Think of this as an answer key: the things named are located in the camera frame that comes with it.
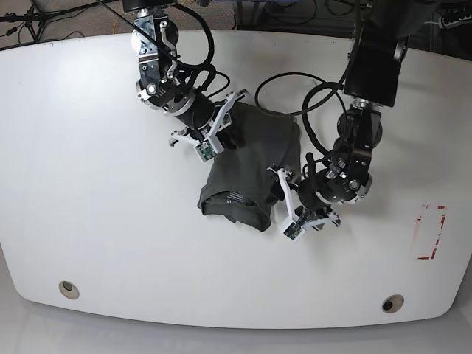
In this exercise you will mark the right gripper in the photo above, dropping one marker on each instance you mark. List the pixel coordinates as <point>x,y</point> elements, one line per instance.
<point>200,115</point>

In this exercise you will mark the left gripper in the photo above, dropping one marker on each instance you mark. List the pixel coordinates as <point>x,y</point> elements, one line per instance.
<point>302,203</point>

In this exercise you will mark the dark grey T-shirt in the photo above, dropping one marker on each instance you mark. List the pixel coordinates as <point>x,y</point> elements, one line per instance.
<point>239,182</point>

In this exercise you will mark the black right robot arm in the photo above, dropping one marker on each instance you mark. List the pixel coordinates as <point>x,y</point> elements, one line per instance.
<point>176,88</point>

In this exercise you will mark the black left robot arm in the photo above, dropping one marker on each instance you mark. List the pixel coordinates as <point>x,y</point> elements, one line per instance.
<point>341,175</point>

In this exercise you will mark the red tape rectangle marking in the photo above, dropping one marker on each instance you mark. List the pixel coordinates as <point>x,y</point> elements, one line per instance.
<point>428,231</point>

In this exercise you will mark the white power strip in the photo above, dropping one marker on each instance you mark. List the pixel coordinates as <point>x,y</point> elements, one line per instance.
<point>456,18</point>

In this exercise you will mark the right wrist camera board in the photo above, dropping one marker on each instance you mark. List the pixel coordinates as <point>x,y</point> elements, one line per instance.
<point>208,149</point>

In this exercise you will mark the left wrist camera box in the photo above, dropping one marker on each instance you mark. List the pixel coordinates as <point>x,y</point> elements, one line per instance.
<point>292,230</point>

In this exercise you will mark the right table cable grommet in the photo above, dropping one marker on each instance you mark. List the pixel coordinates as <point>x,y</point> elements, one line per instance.
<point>393,303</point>

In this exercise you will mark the table cable grommet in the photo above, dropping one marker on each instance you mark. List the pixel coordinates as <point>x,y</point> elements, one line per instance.
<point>393,303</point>
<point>69,290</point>

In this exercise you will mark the left table cable grommet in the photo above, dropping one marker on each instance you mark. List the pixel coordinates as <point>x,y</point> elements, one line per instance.
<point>69,290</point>

